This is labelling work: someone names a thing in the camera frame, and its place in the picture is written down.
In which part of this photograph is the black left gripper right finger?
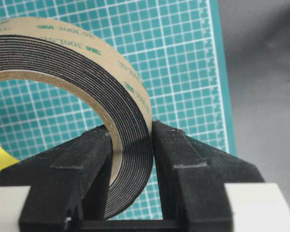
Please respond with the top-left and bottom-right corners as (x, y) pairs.
(152, 121), (264, 232)

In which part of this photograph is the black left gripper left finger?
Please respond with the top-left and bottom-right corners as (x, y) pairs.
(0, 125), (112, 232)

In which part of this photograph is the black foam tape roll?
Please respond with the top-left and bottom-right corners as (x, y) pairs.
(0, 17), (153, 219)

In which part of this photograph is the green cutting mat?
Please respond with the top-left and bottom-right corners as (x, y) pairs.
(0, 0), (237, 220)

